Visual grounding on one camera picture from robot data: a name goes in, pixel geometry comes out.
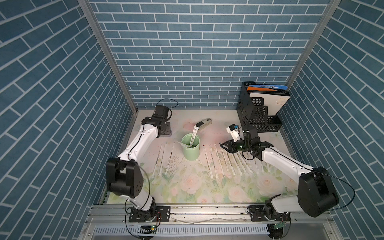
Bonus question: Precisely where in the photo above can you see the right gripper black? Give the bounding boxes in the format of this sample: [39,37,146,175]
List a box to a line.
[219,138,250,154]

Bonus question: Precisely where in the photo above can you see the thirteenth straw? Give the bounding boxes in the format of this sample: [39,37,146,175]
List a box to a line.
[159,142,168,177]

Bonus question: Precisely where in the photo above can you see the eleventh straw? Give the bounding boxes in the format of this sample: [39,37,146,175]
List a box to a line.
[165,143,175,175]

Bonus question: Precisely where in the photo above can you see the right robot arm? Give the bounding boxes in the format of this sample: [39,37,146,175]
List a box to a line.
[221,138,339,221]

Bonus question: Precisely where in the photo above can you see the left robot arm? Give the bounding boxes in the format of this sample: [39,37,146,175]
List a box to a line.
[106,105,172,216]

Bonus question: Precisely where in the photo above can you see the wrapped straws in cup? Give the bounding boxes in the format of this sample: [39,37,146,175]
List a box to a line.
[179,125,199,148]

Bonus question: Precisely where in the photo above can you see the green cylindrical cup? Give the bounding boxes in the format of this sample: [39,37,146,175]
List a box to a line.
[181,134,200,161]

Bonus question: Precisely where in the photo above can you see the black mesh file holder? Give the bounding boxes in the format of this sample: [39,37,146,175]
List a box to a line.
[237,82,283,133]

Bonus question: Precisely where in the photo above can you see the blue folder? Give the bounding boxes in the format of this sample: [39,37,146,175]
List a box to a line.
[248,85,288,91]

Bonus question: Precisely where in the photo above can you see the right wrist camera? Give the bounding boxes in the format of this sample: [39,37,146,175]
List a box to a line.
[226,124,241,142]

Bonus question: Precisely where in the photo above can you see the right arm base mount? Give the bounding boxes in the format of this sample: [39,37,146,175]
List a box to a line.
[246,205,291,222]

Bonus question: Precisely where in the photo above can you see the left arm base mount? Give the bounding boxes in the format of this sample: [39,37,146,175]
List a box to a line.
[128,206,171,223]

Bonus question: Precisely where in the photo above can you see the white vented cable duct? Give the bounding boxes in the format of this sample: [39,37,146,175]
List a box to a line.
[94,224,270,237]

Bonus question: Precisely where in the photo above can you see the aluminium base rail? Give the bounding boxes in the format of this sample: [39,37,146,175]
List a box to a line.
[85,203,335,226]

